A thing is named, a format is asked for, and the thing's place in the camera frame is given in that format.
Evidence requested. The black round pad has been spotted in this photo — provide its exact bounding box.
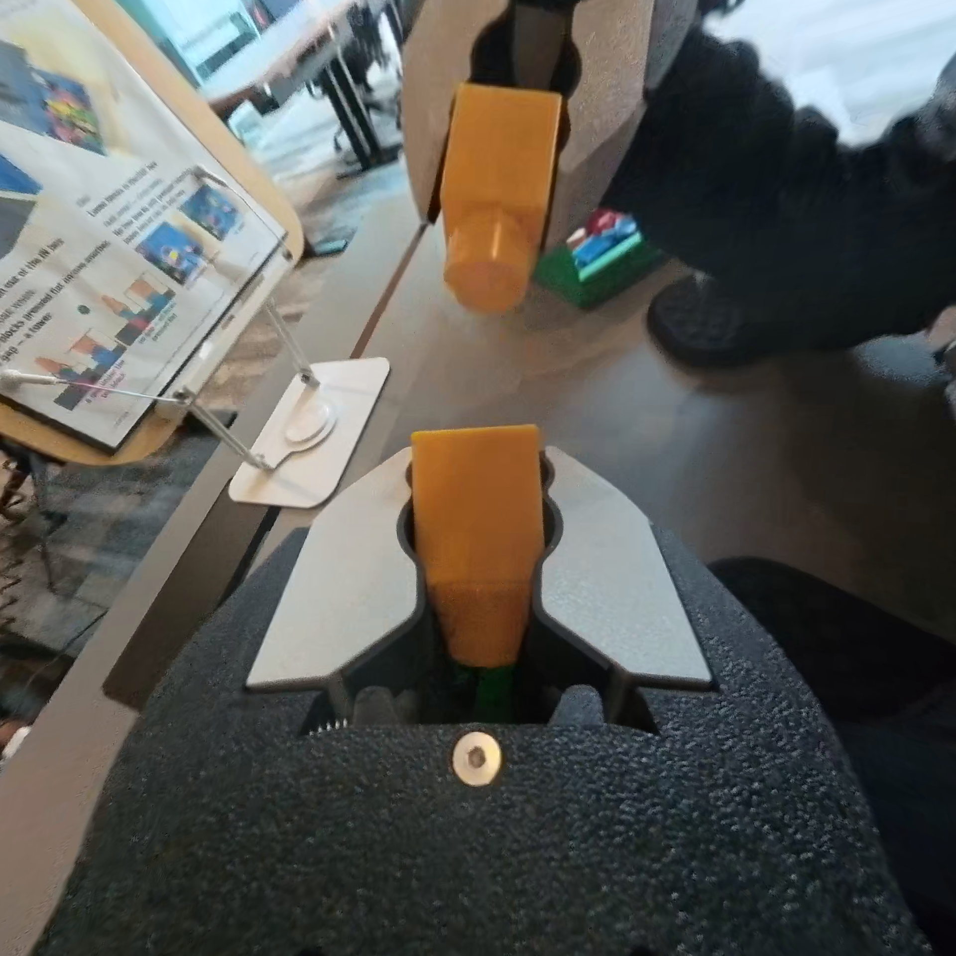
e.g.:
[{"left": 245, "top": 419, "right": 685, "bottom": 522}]
[{"left": 708, "top": 556, "right": 956, "bottom": 755}]

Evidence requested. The black cable cover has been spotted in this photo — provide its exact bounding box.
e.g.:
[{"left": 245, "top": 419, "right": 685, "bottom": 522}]
[{"left": 103, "top": 500, "right": 288, "bottom": 711}]

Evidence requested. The pile of blocks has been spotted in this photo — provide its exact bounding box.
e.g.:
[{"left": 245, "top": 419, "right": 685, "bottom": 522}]
[{"left": 565, "top": 211, "right": 642, "bottom": 271}]

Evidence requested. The wooden desk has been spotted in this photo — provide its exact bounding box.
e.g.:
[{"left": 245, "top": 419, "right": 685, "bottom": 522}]
[{"left": 200, "top": 0, "right": 408, "bottom": 180}]

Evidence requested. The yellow mega block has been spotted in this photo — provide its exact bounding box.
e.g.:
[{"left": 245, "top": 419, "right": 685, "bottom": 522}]
[{"left": 439, "top": 82, "right": 566, "bottom": 315}]

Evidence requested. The black quilted wrist pad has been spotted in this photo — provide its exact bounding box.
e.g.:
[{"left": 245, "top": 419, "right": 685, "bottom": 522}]
[{"left": 646, "top": 272, "right": 759, "bottom": 368}]

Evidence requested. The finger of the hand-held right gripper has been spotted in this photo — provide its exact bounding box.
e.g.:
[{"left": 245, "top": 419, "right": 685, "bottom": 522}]
[
  {"left": 544, "top": 0, "right": 658, "bottom": 251},
  {"left": 402, "top": 0, "right": 490, "bottom": 225}
]

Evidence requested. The white poster stand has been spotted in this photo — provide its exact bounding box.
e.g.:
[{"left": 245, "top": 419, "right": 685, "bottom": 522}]
[{"left": 0, "top": 166, "right": 391, "bottom": 510}]

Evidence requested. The green plastic bin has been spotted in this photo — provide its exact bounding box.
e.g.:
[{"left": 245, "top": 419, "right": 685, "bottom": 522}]
[
  {"left": 448, "top": 661, "right": 518, "bottom": 723},
  {"left": 532, "top": 209, "right": 667, "bottom": 311}
]

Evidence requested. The yellow block tower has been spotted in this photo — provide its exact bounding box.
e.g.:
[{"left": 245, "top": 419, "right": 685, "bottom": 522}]
[{"left": 411, "top": 424, "right": 546, "bottom": 668}]

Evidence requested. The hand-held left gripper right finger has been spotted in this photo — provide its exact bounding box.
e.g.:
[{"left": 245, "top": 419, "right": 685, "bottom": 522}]
[{"left": 530, "top": 447, "right": 713, "bottom": 690}]

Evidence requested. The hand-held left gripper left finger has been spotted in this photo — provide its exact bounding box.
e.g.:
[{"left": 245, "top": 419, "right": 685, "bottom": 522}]
[{"left": 246, "top": 448, "right": 428, "bottom": 724}]

